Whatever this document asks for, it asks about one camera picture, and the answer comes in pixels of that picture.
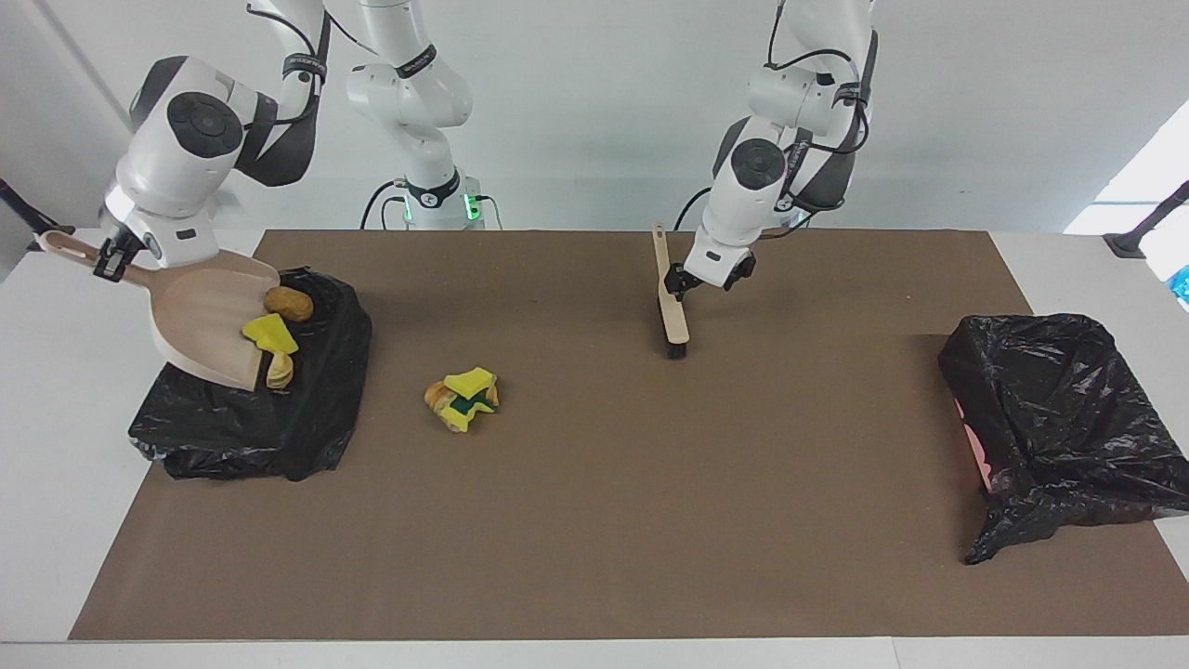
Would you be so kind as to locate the beige hand brush black bristles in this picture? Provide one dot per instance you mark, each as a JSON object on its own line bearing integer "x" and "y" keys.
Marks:
{"x": 673, "y": 321}

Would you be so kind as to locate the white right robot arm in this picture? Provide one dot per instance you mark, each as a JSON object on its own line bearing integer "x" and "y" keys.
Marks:
{"x": 186, "y": 158}

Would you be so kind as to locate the left black trash bag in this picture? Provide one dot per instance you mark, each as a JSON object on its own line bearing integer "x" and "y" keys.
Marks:
{"x": 1068, "y": 418}

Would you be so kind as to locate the brown oval bread roll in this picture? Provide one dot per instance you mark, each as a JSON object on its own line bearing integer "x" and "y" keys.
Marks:
{"x": 290, "y": 304}

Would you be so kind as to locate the large yellow sponge piece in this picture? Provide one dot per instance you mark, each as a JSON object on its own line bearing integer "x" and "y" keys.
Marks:
{"x": 269, "y": 333}

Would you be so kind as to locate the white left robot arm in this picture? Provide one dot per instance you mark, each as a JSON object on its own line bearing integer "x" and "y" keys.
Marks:
{"x": 734, "y": 223}

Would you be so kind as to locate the right black trash bag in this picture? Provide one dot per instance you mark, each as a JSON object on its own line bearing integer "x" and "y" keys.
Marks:
{"x": 307, "y": 418}

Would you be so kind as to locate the black stand foot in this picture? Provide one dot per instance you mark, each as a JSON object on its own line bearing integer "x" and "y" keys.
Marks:
{"x": 1129, "y": 243}
{"x": 28, "y": 223}

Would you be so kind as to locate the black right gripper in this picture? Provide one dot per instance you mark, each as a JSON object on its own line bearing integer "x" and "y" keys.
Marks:
{"x": 132, "y": 246}

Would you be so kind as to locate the black trash bag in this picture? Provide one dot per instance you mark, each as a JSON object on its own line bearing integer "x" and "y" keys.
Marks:
{"x": 307, "y": 418}
{"x": 1068, "y": 418}

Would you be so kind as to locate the blue plastic item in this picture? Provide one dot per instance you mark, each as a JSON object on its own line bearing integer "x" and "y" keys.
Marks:
{"x": 1182, "y": 286}

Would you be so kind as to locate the brown table mat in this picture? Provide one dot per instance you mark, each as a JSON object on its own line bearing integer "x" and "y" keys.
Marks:
{"x": 725, "y": 576}

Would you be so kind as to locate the yellow and green scouring sponge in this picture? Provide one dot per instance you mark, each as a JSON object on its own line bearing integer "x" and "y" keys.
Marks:
{"x": 476, "y": 405}

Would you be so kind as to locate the beige plastic dustpan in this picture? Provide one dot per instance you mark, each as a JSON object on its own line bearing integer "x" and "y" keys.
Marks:
{"x": 200, "y": 321}

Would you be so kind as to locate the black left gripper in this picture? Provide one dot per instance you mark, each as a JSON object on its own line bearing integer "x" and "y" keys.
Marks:
{"x": 720, "y": 269}

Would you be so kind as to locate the small yellow sponge piece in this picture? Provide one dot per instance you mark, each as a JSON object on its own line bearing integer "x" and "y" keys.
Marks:
{"x": 469, "y": 381}

